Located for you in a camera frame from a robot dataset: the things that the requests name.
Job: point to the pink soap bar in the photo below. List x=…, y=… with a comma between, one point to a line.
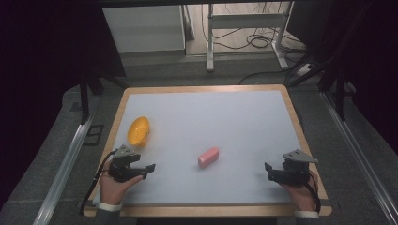
x=208, y=157

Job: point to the white cabinet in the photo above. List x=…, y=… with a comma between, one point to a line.
x=144, y=28

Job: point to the white power strip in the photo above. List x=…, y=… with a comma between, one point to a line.
x=304, y=70

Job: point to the yellow plastic bowl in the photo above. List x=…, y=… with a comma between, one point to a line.
x=138, y=131

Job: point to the black metal stand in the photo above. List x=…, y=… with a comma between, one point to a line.
x=89, y=87
x=334, y=68

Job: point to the aluminium floor rail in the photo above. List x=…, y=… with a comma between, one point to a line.
x=359, y=156
x=62, y=175

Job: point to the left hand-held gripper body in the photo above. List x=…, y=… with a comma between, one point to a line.
x=122, y=161

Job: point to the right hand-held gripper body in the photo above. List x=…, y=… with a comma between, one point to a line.
x=294, y=171

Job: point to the white metal desk frame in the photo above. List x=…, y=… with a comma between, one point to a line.
x=244, y=20

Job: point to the person's right hand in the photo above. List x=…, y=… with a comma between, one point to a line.
x=301, y=197

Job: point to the white board with wooden frame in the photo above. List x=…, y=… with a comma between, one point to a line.
x=212, y=125

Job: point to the black floor grille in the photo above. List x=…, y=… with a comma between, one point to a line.
x=93, y=135

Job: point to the person's left hand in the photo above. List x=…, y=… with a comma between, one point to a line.
x=113, y=189

